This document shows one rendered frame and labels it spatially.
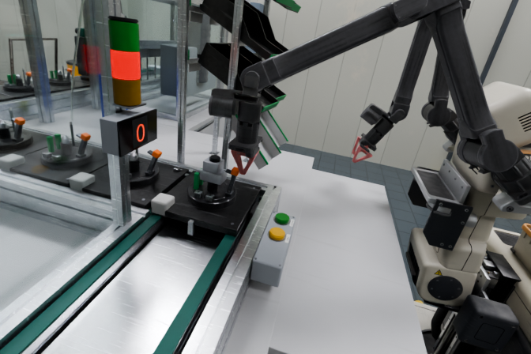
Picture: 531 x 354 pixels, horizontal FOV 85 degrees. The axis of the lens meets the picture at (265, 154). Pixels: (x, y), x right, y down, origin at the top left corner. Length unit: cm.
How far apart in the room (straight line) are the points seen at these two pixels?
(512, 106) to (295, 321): 76
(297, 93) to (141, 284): 355
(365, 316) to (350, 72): 340
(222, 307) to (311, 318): 23
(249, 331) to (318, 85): 352
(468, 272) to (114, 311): 102
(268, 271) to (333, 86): 343
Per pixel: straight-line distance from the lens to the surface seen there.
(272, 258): 69
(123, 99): 62
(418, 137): 419
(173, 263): 73
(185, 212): 79
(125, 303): 68
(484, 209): 111
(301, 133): 412
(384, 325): 80
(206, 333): 58
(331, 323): 75
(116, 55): 61
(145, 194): 87
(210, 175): 81
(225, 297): 62
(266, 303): 74
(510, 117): 99
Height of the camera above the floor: 143
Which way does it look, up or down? 23 degrees down
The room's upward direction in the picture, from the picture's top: 9 degrees clockwise
